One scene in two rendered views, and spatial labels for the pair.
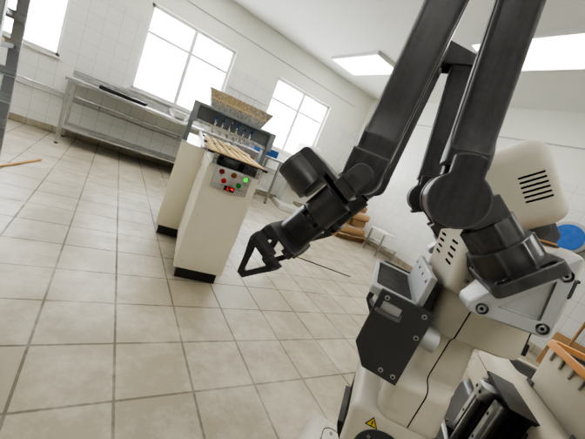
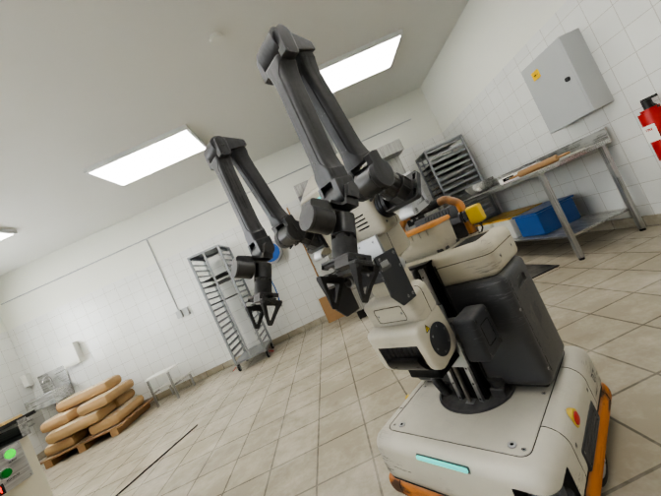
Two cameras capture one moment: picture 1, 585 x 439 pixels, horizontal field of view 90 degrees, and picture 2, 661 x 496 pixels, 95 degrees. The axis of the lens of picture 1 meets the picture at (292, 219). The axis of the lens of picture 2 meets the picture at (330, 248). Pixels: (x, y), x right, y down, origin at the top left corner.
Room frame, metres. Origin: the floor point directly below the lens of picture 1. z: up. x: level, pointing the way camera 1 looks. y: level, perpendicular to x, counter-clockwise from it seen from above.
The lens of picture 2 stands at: (0.15, 0.55, 0.97)
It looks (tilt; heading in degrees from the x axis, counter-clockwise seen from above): 1 degrees up; 303
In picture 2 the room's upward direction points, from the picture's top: 25 degrees counter-clockwise
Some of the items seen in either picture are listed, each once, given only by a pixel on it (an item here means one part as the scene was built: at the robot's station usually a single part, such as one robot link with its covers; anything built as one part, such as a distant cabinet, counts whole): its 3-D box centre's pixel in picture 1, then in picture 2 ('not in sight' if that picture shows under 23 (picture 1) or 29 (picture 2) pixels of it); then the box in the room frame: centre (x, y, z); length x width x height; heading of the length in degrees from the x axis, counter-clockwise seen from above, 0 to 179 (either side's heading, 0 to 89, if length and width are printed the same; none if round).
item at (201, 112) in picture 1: (229, 136); not in sight; (2.68, 0.81, 1.01); 0.72 x 0.33 x 0.34; 114
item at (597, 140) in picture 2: not in sight; (522, 211); (0.24, -3.72, 0.49); 1.90 x 0.72 x 0.98; 125
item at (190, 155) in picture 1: (205, 185); not in sight; (3.12, 1.01, 0.42); 1.28 x 0.72 x 0.84; 24
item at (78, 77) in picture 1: (188, 140); not in sight; (5.01, 2.15, 0.61); 3.40 x 0.70 x 1.22; 125
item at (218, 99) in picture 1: (238, 110); not in sight; (2.68, 0.81, 1.25); 0.56 x 0.29 x 0.14; 114
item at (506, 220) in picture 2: not in sight; (519, 222); (0.33, -3.85, 0.36); 0.46 x 0.38 x 0.26; 35
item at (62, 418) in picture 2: not in sight; (74, 410); (6.27, -0.75, 0.49); 0.72 x 0.42 x 0.15; 126
